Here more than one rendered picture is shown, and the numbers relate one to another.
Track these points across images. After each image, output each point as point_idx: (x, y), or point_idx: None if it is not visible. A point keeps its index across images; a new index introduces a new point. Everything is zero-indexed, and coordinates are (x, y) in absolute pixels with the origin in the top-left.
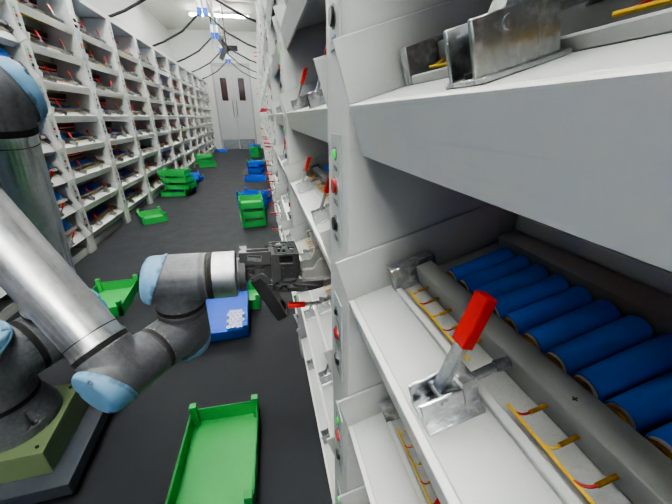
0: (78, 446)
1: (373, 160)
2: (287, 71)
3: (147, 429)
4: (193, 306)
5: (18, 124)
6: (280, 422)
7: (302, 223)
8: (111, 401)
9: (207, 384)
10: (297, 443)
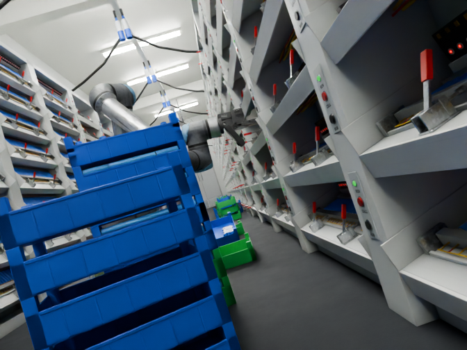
0: None
1: (242, 34)
2: (224, 65)
3: None
4: (203, 140)
5: (128, 103)
6: (265, 245)
7: (251, 137)
8: None
9: None
10: (277, 244)
